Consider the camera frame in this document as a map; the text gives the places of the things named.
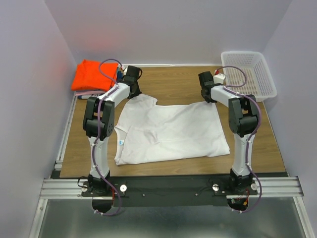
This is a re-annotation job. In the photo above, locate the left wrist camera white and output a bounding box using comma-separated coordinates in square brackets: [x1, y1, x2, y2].
[120, 65, 127, 75]

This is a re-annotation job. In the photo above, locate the orange folded t shirt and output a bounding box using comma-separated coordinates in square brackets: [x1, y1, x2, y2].
[71, 59, 118, 92]

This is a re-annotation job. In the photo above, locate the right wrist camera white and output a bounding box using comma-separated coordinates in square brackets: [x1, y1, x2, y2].
[213, 70, 226, 85]

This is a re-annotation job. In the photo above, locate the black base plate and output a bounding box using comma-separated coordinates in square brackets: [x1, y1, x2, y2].
[79, 174, 258, 214]

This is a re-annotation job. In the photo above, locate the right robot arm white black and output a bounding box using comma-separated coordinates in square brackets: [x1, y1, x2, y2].
[198, 71, 262, 194]

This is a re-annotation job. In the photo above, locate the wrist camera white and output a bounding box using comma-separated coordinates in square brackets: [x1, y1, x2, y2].
[213, 70, 226, 85]
[120, 65, 127, 75]

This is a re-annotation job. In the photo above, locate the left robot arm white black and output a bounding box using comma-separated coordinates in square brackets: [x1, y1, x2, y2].
[83, 65, 143, 196]

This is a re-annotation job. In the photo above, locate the left side aluminium rail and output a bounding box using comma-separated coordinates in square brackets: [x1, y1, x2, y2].
[54, 95, 77, 171]

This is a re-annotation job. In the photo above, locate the white plastic basket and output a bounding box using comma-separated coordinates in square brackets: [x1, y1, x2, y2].
[220, 51, 277, 102]

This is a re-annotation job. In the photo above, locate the aluminium frame rail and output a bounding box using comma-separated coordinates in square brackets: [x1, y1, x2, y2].
[40, 177, 304, 199]

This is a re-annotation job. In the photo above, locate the blue white folded t shirt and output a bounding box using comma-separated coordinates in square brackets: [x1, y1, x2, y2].
[77, 70, 124, 100]

